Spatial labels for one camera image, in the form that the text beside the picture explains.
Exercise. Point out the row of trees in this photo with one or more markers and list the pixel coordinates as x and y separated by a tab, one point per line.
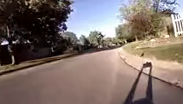
93	39

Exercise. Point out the grey asphalt road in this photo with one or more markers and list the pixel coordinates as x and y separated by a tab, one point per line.
67	88

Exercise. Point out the dark building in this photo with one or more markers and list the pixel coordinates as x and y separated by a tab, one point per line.
29	52

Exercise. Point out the tall green tree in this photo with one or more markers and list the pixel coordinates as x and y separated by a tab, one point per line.
145	12

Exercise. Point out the large dark leafy tree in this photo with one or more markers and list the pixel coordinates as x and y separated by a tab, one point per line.
25	19

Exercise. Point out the pale concrete kerb strip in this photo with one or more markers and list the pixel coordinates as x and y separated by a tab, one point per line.
169	69

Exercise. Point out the grass verge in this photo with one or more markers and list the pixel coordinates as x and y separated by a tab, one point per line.
10	67

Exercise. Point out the grass lawn with bare patches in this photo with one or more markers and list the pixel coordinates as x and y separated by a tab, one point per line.
180	53

